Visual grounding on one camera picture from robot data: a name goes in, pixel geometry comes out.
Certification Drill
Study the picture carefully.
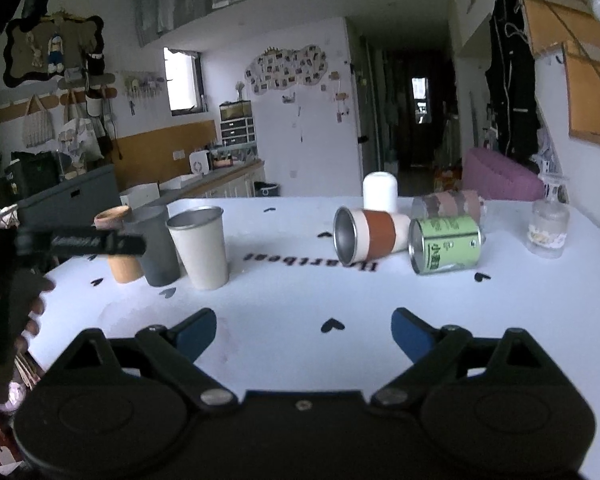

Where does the cream metal cup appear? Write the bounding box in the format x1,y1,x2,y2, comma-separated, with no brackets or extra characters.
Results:
166,206,230,290

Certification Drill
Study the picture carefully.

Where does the orange bamboo cup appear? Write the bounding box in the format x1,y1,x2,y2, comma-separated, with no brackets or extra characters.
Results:
93,205,146,284

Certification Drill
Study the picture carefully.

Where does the cream cup with brown sleeve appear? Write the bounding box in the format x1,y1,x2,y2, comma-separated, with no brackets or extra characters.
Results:
332,207,411,266

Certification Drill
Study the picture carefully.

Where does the person's left hand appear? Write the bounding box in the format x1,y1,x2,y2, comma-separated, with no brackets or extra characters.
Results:
0,270,54,365

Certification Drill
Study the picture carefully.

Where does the white box on counter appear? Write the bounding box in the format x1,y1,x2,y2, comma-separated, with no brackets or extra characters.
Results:
119,182,160,209

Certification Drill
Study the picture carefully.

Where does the dark grey tumbler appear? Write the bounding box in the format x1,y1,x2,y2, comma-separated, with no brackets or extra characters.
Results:
123,206,181,287

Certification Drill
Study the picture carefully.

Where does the green labelled tin can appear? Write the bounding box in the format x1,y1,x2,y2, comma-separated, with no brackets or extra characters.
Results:
407,216,483,275

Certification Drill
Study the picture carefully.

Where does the clear glass bottle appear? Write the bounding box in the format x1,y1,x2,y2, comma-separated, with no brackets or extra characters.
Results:
526,172,570,259

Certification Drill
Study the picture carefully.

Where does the white small appliance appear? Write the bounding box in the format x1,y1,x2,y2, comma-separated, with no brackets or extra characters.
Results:
188,150,212,176

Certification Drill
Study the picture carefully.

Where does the purple beanbag seat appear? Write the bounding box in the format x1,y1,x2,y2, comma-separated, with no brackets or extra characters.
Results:
462,148,544,202

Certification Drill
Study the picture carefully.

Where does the white cylindrical container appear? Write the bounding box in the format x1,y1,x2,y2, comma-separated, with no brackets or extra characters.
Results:
363,171,398,214

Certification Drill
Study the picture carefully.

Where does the small drawer organizer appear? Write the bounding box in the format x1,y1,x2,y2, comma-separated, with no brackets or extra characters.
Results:
219,101,256,146

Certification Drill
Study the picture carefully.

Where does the cloud-shaped photo board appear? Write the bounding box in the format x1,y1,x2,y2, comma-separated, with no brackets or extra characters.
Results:
245,44,328,96

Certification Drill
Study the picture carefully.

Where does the black hanging coat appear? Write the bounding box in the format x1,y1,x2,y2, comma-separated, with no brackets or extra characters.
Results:
486,0,541,165

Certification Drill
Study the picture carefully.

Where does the framed wall picture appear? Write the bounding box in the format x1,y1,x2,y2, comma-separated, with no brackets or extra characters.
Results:
3,12,105,88

